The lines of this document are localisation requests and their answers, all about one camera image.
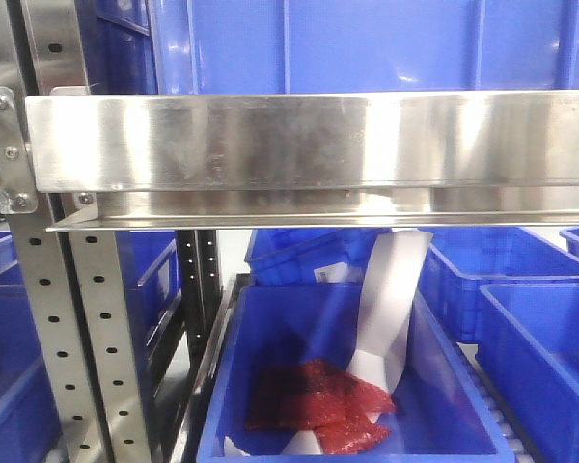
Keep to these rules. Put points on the blue bin with red bags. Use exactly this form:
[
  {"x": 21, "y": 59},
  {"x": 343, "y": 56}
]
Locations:
[{"x": 440, "y": 416}]

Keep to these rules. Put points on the red mesh bag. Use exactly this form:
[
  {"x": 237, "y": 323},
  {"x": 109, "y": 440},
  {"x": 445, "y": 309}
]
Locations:
[{"x": 318, "y": 396}]

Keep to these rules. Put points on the white paper strip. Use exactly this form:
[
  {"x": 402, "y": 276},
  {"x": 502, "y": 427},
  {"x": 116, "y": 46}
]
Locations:
[{"x": 384, "y": 312}]

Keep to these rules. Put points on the blue bin lower left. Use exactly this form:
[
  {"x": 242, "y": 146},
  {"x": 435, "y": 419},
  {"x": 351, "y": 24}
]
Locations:
[{"x": 29, "y": 425}]

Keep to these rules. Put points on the large blue upper crate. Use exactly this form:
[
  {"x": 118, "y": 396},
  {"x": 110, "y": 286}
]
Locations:
[{"x": 298, "y": 47}]

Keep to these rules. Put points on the blue bin right front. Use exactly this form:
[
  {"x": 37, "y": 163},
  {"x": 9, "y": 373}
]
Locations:
[{"x": 529, "y": 347}]

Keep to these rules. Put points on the steel perforated upright post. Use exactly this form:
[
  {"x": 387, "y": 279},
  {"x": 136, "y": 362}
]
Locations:
[{"x": 92, "y": 348}]

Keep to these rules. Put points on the blue bin right rear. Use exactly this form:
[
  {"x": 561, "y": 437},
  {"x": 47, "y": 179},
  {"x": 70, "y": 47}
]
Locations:
[{"x": 462, "y": 259}]

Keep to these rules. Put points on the steel shelf rack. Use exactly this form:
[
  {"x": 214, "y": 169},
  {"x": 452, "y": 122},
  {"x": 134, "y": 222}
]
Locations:
[{"x": 82, "y": 118}]

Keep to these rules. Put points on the blue bin centre rear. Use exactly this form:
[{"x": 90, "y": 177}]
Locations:
[{"x": 282, "y": 257}]

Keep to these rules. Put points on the blue bin behind post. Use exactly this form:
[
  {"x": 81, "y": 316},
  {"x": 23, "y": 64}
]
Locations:
[{"x": 150, "y": 273}]

